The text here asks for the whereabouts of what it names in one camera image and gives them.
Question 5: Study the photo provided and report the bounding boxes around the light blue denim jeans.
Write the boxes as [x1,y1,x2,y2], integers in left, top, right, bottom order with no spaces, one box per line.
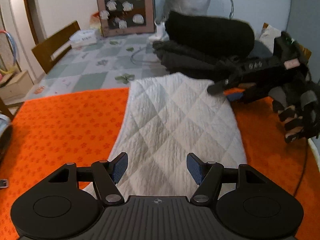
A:
[0,114,12,141]

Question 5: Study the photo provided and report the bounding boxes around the far wooden chair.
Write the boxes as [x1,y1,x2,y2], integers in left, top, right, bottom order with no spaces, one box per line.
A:
[263,23,312,69]

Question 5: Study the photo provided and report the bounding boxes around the pink water dispenser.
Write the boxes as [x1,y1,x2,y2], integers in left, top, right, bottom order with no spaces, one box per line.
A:
[97,0,155,37]

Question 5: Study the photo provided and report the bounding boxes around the black folded garment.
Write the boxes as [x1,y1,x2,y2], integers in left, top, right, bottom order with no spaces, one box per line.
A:
[165,11,255,61]

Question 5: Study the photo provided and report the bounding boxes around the wooden chair behind table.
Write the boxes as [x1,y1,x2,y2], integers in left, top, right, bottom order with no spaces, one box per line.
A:
[31,21,80,74]

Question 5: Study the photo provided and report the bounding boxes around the colourful hula hoop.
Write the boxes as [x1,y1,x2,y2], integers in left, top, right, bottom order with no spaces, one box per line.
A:
[0,29,21,75]

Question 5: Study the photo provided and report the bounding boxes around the dark grey folded clothes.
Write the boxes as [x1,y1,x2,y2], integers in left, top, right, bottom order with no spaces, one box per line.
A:
[152,41,272,82]

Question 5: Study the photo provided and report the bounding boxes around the white power strip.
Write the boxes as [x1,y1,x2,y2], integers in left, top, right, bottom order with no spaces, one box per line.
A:
[149,22,169,43]

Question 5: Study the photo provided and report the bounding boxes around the cream cloth on chair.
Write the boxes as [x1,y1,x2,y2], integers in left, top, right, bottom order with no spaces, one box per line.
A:
[259,24,281,52]

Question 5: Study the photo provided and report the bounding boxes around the orange patterned table mat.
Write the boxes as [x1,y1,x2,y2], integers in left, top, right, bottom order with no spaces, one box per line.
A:
[1,88,319,239]

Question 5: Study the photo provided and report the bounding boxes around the white tissue box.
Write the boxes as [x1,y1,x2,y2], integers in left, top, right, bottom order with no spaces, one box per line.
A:
[69,29,99,48]

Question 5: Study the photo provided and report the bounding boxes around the black belt with buckle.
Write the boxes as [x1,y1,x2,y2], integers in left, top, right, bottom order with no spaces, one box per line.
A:
[0,179,9,189]

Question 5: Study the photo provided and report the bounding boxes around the black gloved right hand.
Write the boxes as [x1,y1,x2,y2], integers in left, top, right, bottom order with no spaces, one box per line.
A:
[268,81,319,143]

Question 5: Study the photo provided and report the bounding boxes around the white quilted vest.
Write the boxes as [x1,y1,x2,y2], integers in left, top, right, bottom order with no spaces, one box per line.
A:
[109,73,247,198]

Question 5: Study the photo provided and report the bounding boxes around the green checkered tablecloth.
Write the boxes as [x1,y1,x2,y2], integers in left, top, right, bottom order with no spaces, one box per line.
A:
[27,34,168,100]

